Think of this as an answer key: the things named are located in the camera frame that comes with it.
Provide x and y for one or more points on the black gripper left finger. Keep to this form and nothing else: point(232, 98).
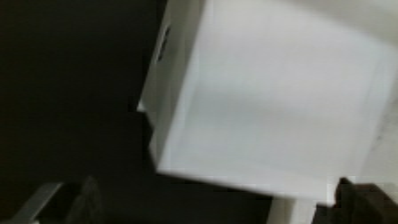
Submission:
point(63, 203)

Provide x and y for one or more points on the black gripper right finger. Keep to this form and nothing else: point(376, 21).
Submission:
point(364, 206)

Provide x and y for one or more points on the white drawer cabinet box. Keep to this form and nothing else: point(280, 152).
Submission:
point(270, 97)

